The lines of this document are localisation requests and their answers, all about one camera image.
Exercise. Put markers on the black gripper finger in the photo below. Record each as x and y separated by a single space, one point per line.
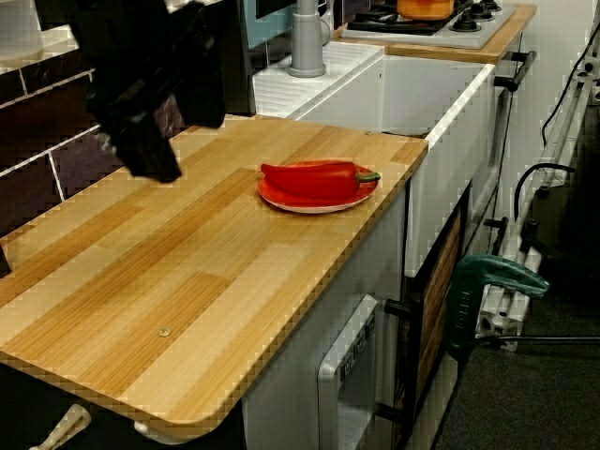
204 103
145 152

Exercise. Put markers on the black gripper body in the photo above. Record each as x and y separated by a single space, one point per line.
150 56

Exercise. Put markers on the red pepper green stem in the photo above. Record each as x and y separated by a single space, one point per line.
314 183

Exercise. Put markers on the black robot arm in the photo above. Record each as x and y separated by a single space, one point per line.
61 14

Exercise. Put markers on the black hood cabinet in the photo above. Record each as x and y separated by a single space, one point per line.
239 70

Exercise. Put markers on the grey toy faucet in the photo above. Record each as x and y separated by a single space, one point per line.
307 47

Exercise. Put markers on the round red plate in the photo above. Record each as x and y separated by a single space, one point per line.
304 206

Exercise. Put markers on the black burner grate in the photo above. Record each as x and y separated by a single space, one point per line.
375 22

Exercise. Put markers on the white toy kitchen cabinet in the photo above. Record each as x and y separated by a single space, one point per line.
365 262

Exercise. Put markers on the orange pot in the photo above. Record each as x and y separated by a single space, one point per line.
424 8

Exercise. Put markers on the white toy sink unit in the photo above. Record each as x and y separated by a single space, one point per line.
445 197

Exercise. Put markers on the grey toy stove hob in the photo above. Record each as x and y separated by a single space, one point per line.
469 38

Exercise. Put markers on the black stove knob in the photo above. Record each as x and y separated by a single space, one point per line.
466 21
490 5

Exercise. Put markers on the grey toy dispenser panel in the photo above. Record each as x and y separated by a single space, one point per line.
349 384

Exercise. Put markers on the green clamp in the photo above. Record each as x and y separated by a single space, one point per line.
497 274

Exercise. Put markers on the cream wall shelf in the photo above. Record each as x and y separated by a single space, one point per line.
47 51

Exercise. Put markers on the wood panel black frame door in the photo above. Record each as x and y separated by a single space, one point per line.
438 300

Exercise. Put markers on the silver aluminium frame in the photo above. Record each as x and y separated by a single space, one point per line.
504 319

